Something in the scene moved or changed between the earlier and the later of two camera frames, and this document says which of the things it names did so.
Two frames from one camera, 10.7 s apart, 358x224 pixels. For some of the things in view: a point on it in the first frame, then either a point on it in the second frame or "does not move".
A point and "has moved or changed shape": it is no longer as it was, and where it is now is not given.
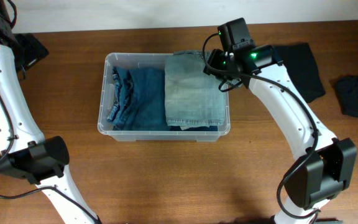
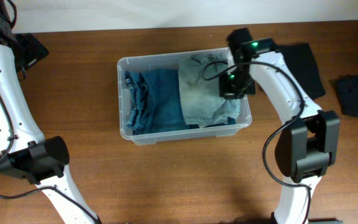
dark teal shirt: [178, 128] to [230, 121]
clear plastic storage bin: [150, 60] to [176, 95]
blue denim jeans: [140, 100] has moved or changed shape
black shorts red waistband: [300, 63] does not move
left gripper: [32, 54] does not move
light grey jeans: [192, 98] does not move
